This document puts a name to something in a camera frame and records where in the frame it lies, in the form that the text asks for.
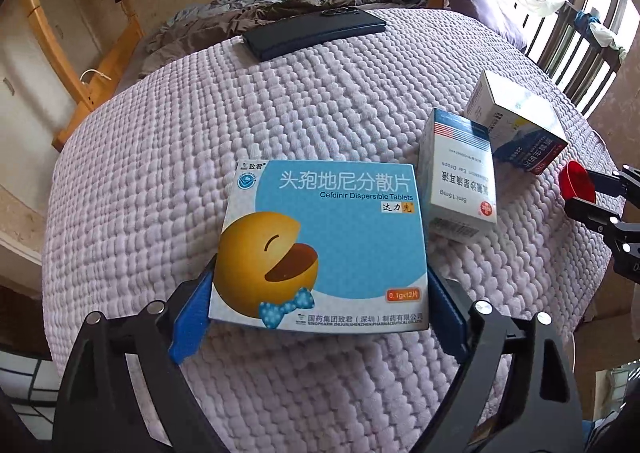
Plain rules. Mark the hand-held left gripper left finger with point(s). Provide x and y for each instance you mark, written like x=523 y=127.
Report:
x=192 y=318

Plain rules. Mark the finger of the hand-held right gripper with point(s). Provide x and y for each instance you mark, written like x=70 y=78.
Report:
x=600 y=220
x=615 y=183

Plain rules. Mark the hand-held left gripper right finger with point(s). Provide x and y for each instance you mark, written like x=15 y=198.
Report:
x=450 y=318

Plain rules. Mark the red bottle cap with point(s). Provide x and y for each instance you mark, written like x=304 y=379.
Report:
x=575 y=180

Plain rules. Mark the white blue red-label medicine box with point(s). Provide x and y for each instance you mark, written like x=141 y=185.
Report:
x=520 y=108

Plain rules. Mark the white flag-print medicine box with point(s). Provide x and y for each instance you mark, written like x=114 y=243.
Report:
x=460 y=183

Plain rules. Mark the blue yellow-face medicine box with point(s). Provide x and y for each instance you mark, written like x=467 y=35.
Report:
x=340 y=233

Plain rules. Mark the dark window railing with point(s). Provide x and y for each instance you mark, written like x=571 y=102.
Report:
x=575 y=63

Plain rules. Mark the blue white hanging cloth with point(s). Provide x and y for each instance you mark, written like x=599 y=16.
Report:
x=600 y=30

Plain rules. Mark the lilac quilted blanket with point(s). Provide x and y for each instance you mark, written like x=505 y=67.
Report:
x=200 y=133

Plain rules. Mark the white wardrobe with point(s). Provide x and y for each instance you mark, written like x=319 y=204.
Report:
x=20 y=108

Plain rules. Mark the dark blue phone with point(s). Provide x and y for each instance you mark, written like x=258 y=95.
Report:
x=310 y=33

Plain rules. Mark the grey duvet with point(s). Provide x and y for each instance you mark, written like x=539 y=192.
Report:
x=300 y=3

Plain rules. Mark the wooden bunk bed frame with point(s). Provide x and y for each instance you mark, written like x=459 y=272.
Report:
x=120 y=58

